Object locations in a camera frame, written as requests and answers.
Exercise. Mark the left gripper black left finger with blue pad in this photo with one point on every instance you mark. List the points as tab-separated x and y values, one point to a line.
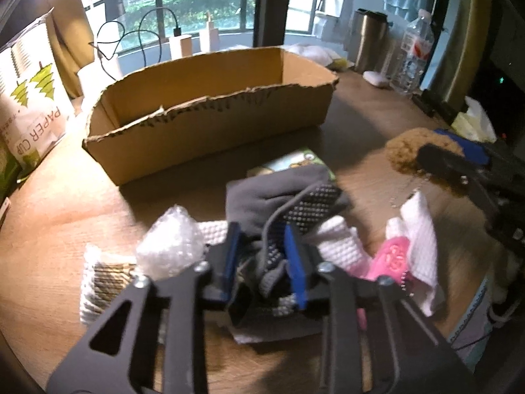
117	353

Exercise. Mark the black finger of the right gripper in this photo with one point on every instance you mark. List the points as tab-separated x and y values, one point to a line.
458	172

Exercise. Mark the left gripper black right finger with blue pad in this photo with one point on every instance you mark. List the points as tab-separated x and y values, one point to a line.
371	330

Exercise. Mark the pink plush toy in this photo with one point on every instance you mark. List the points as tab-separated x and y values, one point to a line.
391	260

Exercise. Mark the clear bubble wrap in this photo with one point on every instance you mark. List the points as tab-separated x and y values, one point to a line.
173	243

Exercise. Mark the white waffle cloth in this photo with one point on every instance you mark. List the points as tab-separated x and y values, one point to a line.
341	245

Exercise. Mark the grey dotted glove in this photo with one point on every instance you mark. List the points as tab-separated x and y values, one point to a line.
263	205

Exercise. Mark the cotton swab pack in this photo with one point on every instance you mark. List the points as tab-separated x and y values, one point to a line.
105	275

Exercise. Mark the brown scrubbing sponge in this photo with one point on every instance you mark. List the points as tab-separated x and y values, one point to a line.
401	151

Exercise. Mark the tissue pack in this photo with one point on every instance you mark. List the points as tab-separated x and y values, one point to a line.
474	124

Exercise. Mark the white small case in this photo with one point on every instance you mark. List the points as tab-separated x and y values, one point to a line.
376	79

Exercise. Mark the clear water bottle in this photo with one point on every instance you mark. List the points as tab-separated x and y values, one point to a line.
415	49

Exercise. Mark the green printed card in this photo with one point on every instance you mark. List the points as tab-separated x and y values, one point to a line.
296	158

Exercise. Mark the steel thermos tumbler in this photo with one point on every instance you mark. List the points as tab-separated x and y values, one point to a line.
368	33

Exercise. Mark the white plastic bag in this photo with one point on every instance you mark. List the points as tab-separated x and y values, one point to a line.
324	56

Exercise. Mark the brown cardboard box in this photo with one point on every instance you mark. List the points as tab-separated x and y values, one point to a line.
175	111

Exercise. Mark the white charger plug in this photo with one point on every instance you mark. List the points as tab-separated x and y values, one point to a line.
209	39

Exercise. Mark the paper cup pack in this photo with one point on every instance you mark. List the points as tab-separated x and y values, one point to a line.
35	107

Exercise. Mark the white charger with black cable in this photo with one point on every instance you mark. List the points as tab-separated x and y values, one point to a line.
180	44

